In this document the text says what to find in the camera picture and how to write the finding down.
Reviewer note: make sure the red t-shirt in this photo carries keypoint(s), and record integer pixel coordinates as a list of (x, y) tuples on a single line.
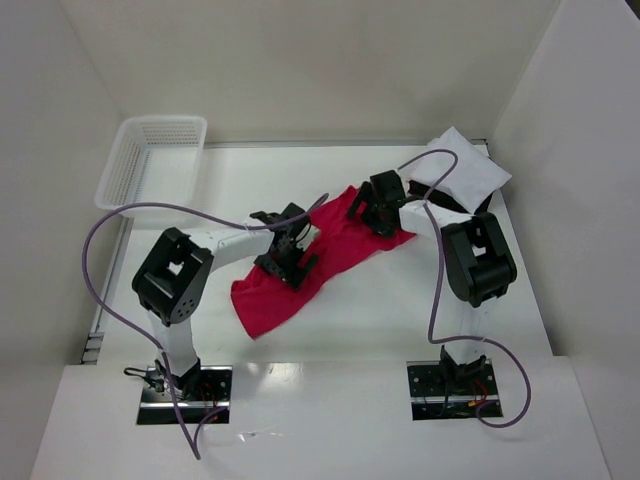
[(263, 302)]

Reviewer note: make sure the white plastic basket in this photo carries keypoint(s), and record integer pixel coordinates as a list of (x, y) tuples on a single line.
[(153, 158)]

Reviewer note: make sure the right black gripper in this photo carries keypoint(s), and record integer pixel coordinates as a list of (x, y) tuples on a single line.
[(376, 216)]

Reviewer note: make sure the folded black t-shirt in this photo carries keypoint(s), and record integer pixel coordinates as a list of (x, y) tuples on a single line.
[(446, 201)]

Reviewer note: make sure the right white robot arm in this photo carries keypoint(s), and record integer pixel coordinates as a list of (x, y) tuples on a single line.
[(474, 261)]

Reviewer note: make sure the folded white t-shirt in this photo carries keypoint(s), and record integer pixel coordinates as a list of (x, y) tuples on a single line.
[(472, 181)]

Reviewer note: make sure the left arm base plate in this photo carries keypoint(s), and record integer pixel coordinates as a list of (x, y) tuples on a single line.
[(210, 390)]

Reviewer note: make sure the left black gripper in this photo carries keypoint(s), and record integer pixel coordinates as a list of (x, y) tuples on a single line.
[(288, 265)]

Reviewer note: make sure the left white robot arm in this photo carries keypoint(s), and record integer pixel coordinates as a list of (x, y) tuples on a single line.
[(172, 278)]

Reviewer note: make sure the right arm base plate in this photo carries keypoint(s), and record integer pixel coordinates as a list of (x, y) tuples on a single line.
[(434, 399)]

